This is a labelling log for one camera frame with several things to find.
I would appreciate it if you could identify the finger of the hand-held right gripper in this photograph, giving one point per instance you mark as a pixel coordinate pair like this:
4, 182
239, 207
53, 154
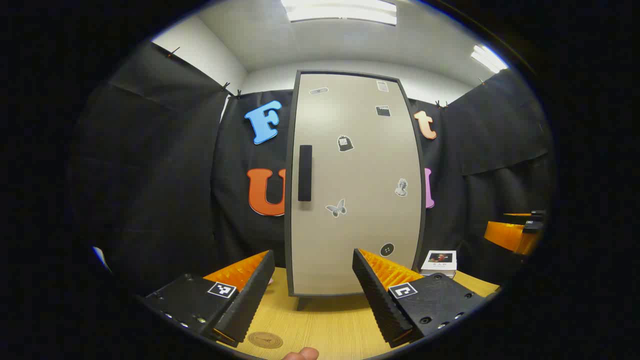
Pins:
510, 237
536, 217

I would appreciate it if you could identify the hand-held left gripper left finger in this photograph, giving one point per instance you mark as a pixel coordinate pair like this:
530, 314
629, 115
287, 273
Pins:
245, 300

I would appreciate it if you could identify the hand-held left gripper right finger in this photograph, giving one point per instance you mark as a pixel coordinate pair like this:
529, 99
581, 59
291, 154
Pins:
382, 305

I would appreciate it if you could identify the round wooden coaster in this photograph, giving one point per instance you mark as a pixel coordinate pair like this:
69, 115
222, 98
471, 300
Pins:
265, 340

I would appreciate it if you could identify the dark grey cabinet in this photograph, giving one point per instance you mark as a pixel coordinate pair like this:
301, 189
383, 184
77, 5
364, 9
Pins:
303, 302

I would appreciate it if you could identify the grey cabinet door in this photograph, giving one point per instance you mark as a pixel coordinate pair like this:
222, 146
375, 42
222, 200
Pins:
360, 225

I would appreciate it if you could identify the white cover book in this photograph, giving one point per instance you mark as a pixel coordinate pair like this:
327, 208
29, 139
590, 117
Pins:
439, 261

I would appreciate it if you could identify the black backdrop cloth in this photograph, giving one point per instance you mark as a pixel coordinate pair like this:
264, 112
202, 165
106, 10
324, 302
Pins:
165, 175

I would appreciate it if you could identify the small ceiling light panel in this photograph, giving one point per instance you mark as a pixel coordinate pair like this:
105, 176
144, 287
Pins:
487, 58

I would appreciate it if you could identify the large ceiling light panel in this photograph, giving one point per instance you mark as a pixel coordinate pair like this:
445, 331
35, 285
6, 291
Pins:
340, 11

